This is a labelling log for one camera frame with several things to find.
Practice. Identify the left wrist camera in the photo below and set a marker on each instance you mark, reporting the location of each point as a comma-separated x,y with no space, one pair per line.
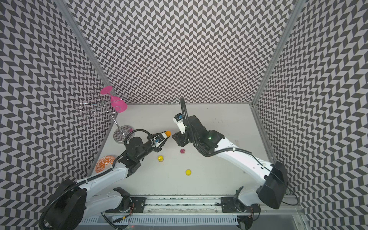
158,140

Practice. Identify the orange patterned plate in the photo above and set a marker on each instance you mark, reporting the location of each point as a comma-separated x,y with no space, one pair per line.
104,163

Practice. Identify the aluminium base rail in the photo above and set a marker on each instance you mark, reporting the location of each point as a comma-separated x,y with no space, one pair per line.
203,205

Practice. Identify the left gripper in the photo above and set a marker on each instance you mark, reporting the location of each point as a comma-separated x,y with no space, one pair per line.
150,136

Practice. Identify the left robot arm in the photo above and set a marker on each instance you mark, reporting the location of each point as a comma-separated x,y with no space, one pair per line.
75,201

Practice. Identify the pink plastic wine glass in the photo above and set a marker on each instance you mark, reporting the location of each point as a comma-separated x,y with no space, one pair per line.
117,103

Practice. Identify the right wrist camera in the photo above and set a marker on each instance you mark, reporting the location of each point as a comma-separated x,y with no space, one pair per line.
179,120

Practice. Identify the chrome wire glass rack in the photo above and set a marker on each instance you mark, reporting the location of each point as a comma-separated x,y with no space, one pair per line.
99,104

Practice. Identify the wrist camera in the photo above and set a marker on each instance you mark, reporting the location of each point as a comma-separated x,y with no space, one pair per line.
179,120
158,140

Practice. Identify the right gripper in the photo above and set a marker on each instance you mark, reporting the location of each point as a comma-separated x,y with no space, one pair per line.
178,137

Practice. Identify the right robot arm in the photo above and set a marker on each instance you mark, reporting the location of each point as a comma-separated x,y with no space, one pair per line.
271,180

